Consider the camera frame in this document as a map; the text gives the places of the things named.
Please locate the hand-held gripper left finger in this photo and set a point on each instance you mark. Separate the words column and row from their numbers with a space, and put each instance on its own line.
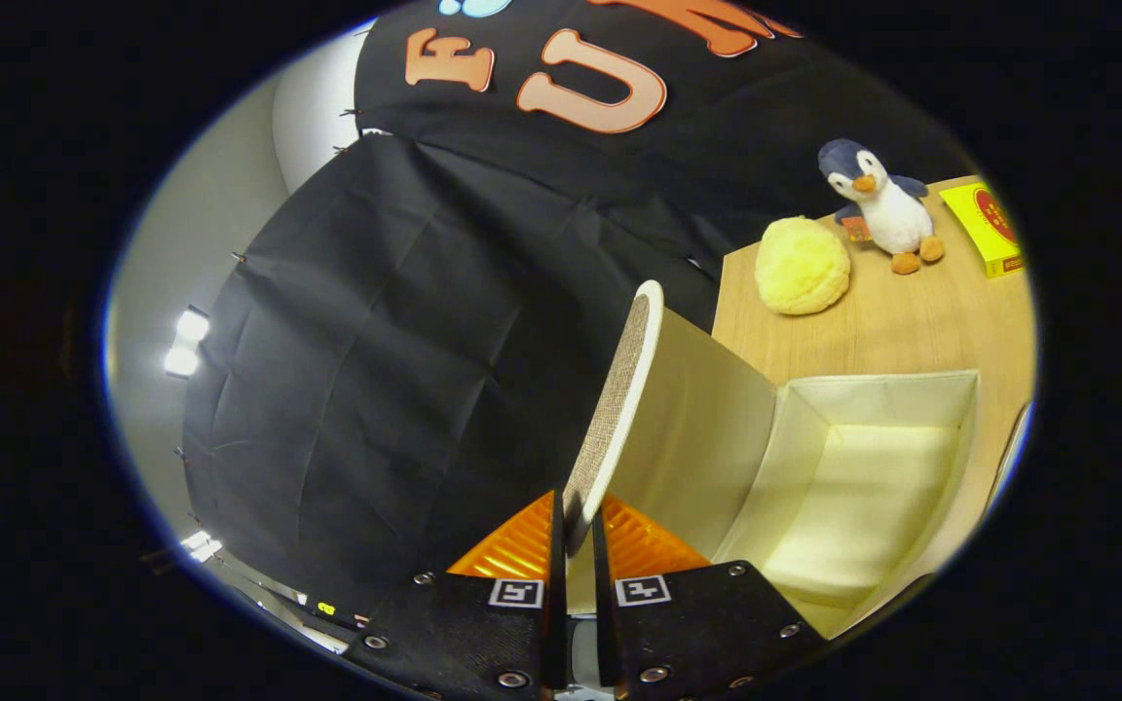
column 557, row 633

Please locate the cream fabric storage box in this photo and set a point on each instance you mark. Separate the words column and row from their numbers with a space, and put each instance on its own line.
column 863, row 487

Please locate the penguin plush toy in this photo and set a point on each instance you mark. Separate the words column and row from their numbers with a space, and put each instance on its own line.
column 892, row 219

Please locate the ceiling light panel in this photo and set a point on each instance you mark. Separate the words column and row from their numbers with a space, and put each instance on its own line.
column 186, row 341
column 201, row 545

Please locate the yellow book with red circle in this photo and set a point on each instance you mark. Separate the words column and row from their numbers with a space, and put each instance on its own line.
column 985, row 229

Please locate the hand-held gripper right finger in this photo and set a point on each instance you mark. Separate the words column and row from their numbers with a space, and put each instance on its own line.
column 603, row 633

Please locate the yellow round plush toy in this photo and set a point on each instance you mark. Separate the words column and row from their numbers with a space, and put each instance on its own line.
column 803, row 268

